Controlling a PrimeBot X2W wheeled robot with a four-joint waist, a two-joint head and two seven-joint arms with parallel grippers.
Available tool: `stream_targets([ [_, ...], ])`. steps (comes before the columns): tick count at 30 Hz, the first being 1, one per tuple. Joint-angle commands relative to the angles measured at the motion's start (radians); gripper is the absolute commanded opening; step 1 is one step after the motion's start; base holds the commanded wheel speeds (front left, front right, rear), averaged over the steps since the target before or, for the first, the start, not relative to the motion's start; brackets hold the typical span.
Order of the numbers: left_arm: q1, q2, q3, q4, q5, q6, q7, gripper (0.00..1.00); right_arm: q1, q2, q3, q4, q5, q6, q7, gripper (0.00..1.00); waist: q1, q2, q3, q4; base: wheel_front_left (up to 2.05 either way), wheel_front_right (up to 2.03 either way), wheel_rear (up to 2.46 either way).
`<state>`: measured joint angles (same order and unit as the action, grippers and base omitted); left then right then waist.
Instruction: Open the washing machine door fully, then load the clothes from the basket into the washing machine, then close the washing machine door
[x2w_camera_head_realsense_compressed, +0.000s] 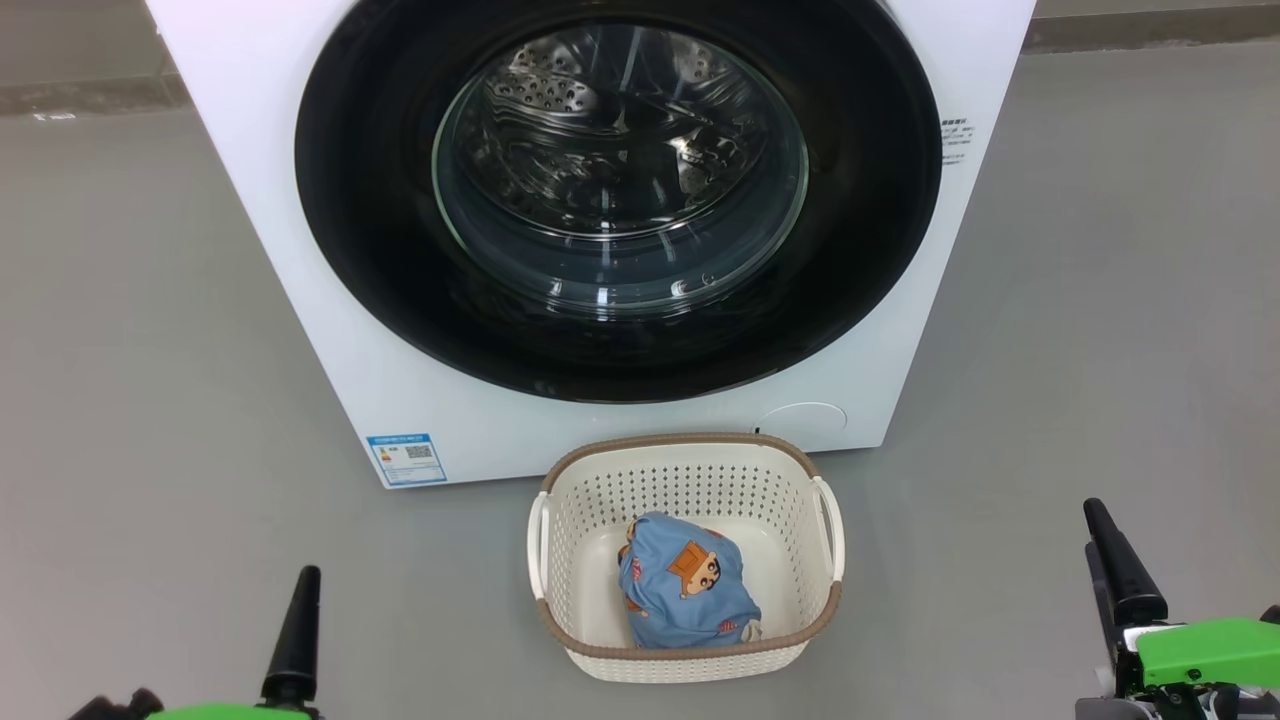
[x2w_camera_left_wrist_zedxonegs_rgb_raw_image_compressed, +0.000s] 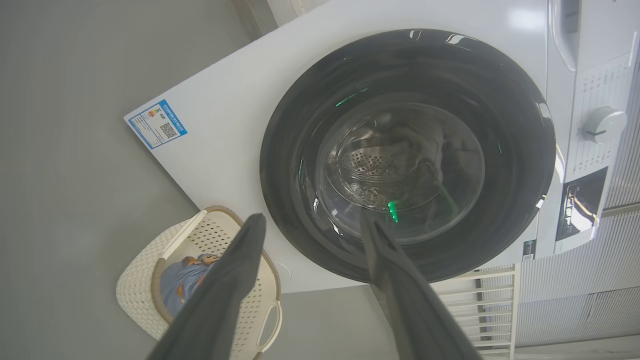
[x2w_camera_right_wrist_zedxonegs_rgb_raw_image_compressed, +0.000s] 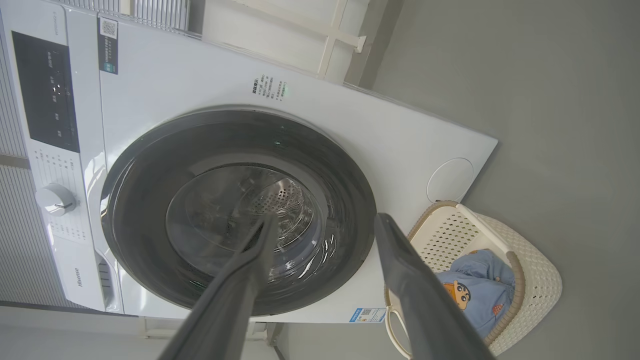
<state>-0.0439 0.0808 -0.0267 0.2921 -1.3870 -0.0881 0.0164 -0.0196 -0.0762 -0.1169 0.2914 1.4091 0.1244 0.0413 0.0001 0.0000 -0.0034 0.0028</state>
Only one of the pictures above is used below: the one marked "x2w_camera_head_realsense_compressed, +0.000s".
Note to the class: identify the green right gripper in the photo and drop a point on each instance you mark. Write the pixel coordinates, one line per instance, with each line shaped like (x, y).
(1210, 650)

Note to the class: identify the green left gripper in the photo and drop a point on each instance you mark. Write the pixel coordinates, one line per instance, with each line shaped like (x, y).
(230, 713)

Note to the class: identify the white and orange garment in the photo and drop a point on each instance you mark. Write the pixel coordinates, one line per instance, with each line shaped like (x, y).
(750, 631)

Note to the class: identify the blue cartoon print garment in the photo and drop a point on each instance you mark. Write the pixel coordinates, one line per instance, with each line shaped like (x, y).
(670, 610)

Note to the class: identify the black round glass washer door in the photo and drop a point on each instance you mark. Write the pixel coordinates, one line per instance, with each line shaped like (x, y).
(370, 230)

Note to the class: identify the white front-load washing machine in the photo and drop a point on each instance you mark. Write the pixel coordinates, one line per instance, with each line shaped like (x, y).
(300, 300)

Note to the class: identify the stainless steel washing machine drum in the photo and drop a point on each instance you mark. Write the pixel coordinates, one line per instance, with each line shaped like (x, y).
(600, 130)

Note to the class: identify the blue energy label sticker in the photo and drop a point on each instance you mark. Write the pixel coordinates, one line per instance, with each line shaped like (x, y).
(405, 460)

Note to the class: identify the round white filter cover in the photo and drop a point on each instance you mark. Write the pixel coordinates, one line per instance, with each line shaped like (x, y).
(800, 425)

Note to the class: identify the cream perforated laundry basket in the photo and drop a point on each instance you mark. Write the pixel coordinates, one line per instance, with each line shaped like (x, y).
(690, 480)

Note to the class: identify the black printed text label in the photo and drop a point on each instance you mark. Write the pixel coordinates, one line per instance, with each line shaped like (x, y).
(954, 140)

